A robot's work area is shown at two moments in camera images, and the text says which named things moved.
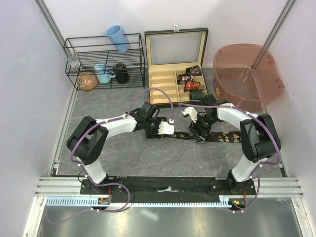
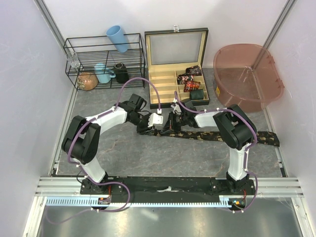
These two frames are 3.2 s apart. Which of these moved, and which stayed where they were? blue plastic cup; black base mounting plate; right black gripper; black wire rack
Moved: right black gripper
Stayed: black base mounting plate; blue plastic cup; black wire rack
